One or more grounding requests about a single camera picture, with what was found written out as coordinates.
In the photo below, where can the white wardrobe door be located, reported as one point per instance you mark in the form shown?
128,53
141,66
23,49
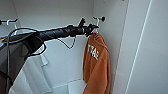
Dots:
153,50

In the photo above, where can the white wardrobe carcass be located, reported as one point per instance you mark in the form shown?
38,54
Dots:
63,13

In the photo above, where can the orange hoodie with white print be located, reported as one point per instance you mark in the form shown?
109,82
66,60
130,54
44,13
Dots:
96,66

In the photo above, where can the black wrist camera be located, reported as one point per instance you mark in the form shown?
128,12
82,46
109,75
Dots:
81,22

